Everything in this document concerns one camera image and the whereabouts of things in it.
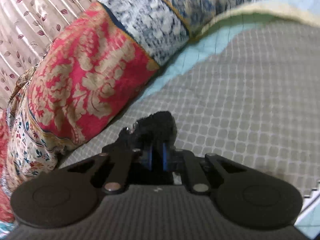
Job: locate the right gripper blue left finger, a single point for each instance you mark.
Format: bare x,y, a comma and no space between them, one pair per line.
129,166

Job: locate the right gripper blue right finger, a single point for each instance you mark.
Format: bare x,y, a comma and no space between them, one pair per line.
187,166

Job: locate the black pants with zippers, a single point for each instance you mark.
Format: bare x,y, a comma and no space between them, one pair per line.
154,134

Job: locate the patterned bedspread with text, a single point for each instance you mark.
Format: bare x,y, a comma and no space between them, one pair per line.
248,91

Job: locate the patchwork floral quilt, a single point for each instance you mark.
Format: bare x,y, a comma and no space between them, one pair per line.
93,69

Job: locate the teal lattice pillow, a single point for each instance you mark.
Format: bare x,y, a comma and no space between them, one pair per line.
6,228

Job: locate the leaf print curtain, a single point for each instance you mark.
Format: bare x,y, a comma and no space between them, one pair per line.
28,28

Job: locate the light green yellow cloth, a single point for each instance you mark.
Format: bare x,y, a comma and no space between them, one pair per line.
281,10

